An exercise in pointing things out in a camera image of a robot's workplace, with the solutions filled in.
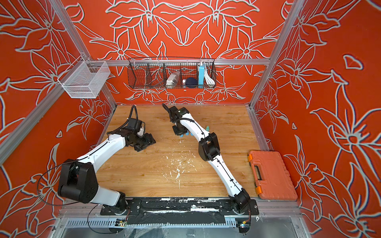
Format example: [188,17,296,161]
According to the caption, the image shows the black wire wall basket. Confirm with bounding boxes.
[127,57,217,89]

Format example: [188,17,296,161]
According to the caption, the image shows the light blue box in basket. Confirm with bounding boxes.
[198,62,205,88]

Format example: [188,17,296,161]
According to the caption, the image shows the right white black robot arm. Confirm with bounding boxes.
[162,103,251,214]

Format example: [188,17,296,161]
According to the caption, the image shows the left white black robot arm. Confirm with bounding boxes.
[58,105,156,210]

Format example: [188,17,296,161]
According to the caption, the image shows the dark blue ball in basket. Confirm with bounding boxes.
[185,77,198,88]

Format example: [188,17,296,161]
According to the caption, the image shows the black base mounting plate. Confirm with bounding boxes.
[100,197,259,227]

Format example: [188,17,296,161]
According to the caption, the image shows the clear plastic wall bin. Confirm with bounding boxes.
[59,61,110,99]

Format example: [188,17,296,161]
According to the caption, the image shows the white cables in basket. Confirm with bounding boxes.
[204,66,216,88]

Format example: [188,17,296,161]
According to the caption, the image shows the silver pouch in basket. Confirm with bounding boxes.
[165,71,181,89]

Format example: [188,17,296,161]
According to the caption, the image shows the orange plastic tool case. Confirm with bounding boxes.
[248,150,298,201]

